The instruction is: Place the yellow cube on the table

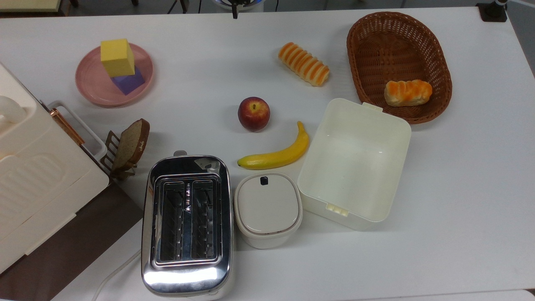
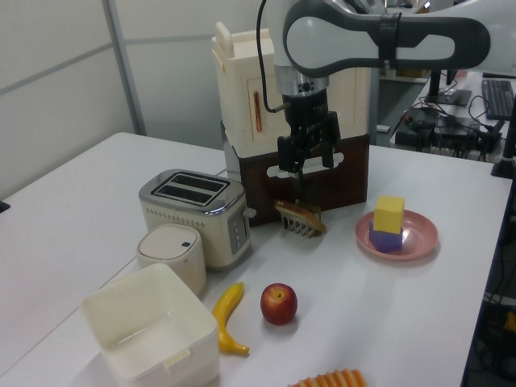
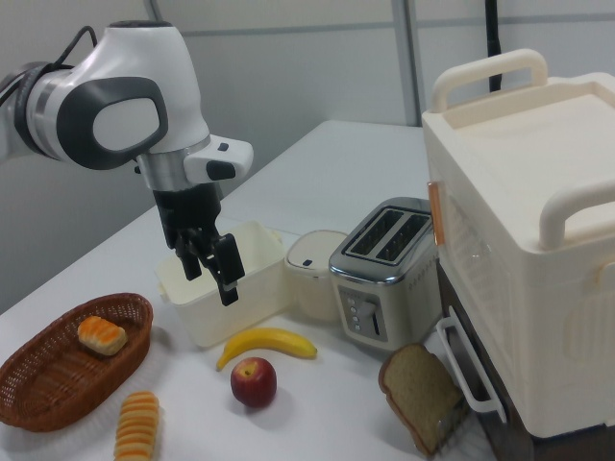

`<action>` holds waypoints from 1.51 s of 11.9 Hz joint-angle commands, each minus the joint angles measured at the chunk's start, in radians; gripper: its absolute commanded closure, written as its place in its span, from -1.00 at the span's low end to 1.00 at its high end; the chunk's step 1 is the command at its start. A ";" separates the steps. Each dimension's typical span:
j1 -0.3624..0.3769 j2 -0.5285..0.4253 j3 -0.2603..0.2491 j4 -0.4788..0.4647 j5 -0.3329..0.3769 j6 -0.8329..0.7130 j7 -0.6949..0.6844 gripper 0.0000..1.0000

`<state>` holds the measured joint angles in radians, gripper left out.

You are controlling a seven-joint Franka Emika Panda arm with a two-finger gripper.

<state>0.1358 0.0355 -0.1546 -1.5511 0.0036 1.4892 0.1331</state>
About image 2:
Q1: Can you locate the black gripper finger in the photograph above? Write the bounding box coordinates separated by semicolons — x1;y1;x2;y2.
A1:
320;139;337;169
277;135;302;173

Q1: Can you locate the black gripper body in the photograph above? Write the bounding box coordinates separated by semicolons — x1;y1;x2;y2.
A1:
281;88;342;160

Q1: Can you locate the yellow cube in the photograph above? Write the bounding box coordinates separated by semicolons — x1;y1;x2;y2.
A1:
372;195;406;235

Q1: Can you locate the purple cube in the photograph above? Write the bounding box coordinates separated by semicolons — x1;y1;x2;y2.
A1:
368;222;404;254

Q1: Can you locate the dark brown wooden box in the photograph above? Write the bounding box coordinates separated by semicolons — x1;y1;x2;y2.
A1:
238;133;371;229

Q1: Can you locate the cream plastic cabinet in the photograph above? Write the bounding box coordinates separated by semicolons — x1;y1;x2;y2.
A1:
210;21;371;158

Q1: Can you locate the cream two-slot toaster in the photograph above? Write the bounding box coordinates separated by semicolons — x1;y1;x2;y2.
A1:
138;169;258;272

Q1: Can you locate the pink plate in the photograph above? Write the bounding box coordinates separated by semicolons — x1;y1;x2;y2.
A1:
355;209;439;260

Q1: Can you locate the black monitor stand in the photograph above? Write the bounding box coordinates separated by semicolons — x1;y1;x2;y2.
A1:
423;69;472;107

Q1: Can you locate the red apple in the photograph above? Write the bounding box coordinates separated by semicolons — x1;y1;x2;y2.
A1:
260;283;299;327

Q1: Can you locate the small white lidded bin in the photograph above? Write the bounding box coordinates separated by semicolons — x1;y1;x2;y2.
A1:
135;224;208;299

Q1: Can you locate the yellow banana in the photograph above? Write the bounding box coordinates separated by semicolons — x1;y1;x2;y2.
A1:
212;281;251;357

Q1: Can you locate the black keyboard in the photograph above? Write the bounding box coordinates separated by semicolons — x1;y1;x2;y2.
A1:
481;78;516;121

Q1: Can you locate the white square plastic container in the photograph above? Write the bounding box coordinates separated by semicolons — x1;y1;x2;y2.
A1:
80;263;222;385

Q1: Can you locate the orange white striped food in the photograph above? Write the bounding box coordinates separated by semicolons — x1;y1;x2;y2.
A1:
287;367;370;387

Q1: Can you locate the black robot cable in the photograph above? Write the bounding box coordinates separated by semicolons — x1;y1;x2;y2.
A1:
256;0;291;113

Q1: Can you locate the black electronics with cables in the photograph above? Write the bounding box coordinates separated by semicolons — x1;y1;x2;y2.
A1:
393;105;507;161

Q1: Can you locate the black desk clamp mount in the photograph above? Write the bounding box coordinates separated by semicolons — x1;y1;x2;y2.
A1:
489;116;516;178

